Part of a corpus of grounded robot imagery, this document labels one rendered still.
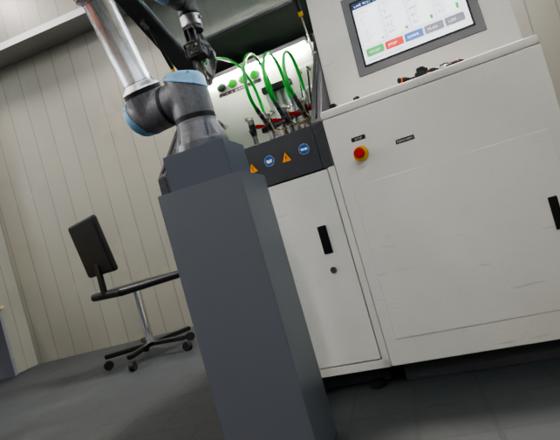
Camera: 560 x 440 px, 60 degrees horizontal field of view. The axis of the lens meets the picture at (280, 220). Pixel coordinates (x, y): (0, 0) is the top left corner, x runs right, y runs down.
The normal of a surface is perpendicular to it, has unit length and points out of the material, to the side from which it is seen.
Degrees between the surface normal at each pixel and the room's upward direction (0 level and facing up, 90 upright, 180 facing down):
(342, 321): 90
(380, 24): 76
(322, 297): 90
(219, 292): 90
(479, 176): 90
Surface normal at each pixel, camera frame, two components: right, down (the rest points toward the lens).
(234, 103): -0.34, 0.07
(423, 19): -0.40, -0.15
